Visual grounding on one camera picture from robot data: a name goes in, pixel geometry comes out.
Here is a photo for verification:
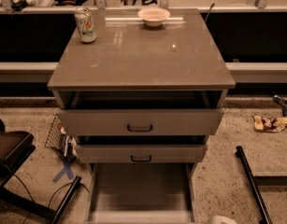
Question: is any white bowl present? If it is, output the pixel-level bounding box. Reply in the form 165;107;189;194
137;7;170;27

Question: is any grey drawer cabinet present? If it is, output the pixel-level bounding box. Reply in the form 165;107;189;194
47;7;237;224

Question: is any black metal leg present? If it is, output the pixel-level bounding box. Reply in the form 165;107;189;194
235;146;287;224
49;175;81;224

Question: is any blue tape cross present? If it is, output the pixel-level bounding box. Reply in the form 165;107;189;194
52;160;74;183

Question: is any wire mesh basket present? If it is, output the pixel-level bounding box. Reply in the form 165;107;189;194
45;116;77;162

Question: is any black floor cable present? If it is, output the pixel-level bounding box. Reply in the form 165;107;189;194
11;173;91;224

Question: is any black tray cart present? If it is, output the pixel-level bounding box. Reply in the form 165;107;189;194
0;120;35;188

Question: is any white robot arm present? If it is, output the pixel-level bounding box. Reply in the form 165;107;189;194
206;216;237;224

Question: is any black metal leg right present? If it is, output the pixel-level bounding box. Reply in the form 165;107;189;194
235;146;287;224

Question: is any black metal leg left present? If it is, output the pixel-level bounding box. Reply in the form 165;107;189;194
49;175;81;224

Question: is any green white soda can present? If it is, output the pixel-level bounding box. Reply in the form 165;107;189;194
74;7;96;43

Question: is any grey drawer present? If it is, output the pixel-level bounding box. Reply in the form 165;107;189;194
83;163;195;224
76;145;207;163
58;109;223;136

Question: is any dark snack packet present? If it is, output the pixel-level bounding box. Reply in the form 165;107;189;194
272;95;287;118

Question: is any brown snack bag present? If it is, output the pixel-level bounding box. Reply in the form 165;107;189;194
253;116;287;133

